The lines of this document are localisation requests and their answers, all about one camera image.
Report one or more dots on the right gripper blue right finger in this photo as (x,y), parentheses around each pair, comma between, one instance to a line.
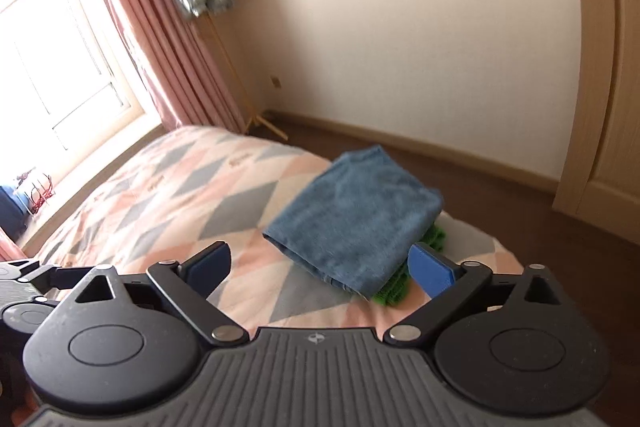
(433,272)

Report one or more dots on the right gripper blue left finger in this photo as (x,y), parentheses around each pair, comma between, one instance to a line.
(206,270)

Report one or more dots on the blue denim jeans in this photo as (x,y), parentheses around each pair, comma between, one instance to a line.
(352,227)

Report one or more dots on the green knitted garment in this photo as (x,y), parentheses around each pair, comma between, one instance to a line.
(397,288)

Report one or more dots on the pink grey patterned bedsheet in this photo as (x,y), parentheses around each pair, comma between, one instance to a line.
(199,185)

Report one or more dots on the beige wooden door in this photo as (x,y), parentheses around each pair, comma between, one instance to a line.
(600,178)

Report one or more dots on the pink curtain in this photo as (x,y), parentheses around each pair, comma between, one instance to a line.
(184,82)

